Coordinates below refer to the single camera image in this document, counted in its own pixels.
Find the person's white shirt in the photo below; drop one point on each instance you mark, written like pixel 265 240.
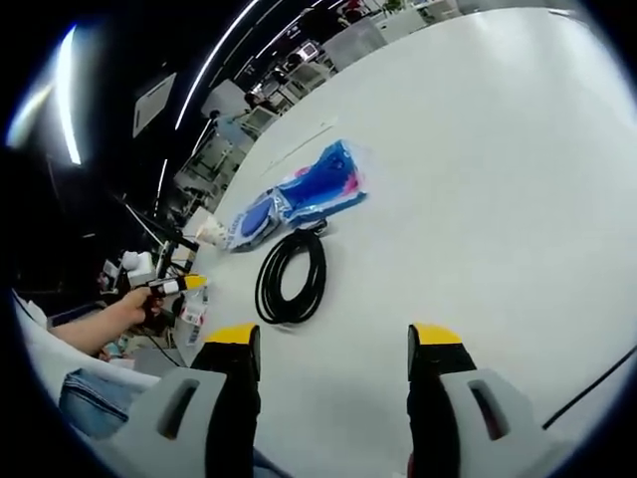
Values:
pixel 55 348

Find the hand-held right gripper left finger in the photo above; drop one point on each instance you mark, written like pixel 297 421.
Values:
pixel 199 408

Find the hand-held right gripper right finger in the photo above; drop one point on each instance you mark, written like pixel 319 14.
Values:
pixel 458 408

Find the person's blue jeans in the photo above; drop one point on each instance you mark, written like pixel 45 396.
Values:
pixel 94 403

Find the white and blue wipes pack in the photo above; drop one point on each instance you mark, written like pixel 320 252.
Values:
pixel 254 224

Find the crushed clear plastic bottle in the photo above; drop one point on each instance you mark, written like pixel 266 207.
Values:
pixel 194 313

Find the white paper cup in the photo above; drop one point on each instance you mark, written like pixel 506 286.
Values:
pixel 211 233

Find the blue tissue pack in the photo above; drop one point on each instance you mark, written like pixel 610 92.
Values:
pixel 328 184

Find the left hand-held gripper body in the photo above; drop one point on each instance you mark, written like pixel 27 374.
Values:
pixel 137 266

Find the person's left hand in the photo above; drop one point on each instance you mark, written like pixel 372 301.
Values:
pixel 132 306

